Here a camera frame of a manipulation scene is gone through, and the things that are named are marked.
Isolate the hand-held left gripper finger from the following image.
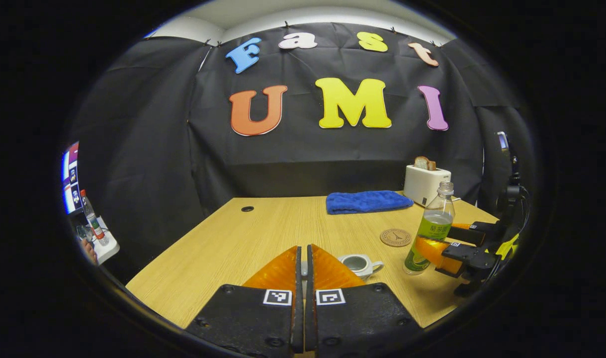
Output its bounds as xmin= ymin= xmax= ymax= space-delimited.
xmin=185 ymin=245 xmax=304 ymax=358
xmin=305 ymin=244 xmax=424 ymax=358

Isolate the green label water bottle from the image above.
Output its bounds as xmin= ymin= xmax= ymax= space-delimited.
xmin=403 ymin=181 xmax=455 ymax=275

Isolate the round cork coaster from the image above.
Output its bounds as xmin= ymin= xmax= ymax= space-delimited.
xmin=380 ymin=228 xmax=413 ymax=248

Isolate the white floral teacup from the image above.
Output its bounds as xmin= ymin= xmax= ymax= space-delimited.
xmin=338 ymin=254 xmax=384 ymax=280

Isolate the red cap plastic bottle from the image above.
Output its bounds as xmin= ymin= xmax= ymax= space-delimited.
xmin=80 ymin=189 xmax=109 ymax=247

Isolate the white toaster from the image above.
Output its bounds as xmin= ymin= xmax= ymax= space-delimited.
xmin=404 ymin=165 xmax=452 ymax=207

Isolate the blue towel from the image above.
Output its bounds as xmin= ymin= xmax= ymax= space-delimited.
xmin=326 ymin=190 xmax=414 ymax=215

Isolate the black backdrop cloth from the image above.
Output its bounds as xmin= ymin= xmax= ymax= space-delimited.
xmin=67 ymin=22 xmax=537 ymax=284

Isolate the white side table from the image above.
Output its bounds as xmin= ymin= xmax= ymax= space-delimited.
xmin=87 ymin=216 xmax=120 ymax=265

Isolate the computer monitor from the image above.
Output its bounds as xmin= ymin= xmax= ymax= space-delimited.
xmin=62 ymin=142 xmax=82 ymax=215

